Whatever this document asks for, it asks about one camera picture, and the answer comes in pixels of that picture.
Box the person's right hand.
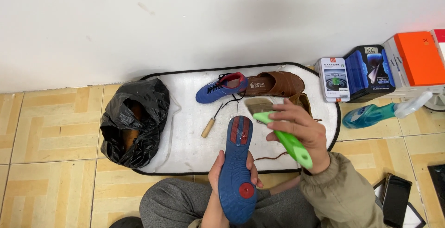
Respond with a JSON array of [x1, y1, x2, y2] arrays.
[[266, 98, 331, 175]]

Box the person's left hand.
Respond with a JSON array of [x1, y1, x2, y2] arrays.
[[208, 150, 264, 210]]

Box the blue shoe with red-spotted sole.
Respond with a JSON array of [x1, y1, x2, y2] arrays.
[[218, 116, 258, 225]]

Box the green-handled brush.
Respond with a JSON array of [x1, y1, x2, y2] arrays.
[[244, 97, 313, 170]]

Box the brown leather sandal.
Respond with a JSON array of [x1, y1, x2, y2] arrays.
[[288, 93, 323, 122], [243, 70, 306, 98]]

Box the brown shoelace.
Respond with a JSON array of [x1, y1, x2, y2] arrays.
[[253, 151, 290, 162]]

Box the person's grey trousers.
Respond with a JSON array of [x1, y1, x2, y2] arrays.
[[139, 177, 315, 228]]

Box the white mat with black trim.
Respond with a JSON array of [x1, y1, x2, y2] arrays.
[[132, 62, 342, 177]]

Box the white small product box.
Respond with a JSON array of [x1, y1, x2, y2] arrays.
[[314, 57, 351, 103]]

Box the blue spray bottle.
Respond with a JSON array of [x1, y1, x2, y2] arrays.
[[341, 91, 434, 130]]

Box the blue sneaker with black laces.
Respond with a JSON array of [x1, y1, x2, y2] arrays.
[[195, 72, 249, 109]]

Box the black and blue product box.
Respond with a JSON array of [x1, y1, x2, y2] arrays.
[[343, 44, 396, 103]]

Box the brown shoe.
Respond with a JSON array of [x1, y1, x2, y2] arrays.
[[121, 102, 144, 150]]

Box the black plastic bag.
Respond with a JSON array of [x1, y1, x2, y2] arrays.
[[100, 78, 171, 170]]

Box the person's black shoe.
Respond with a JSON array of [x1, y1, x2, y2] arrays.
[[109, 216, 144, 228]]

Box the black phone case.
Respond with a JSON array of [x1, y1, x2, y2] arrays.
[[380, 173, 413, 228]]

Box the white round appliance part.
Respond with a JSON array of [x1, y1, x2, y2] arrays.
[[422, 90, 445, 112]]

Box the orange and white box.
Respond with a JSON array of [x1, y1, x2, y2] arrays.
[[382, 30, 445, 98]]

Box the black flat device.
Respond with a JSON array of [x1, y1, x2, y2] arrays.
[[427, 164, 445, 206]]

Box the red and white box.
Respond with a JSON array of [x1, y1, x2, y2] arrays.
[[430, 29, 445, 66]]

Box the wooden-handled awl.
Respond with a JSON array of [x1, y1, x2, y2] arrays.
[[200, 102, 224, 139]]

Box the white sheet with black frame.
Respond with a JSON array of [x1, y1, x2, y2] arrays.
[[373, 177, 428, 228]]

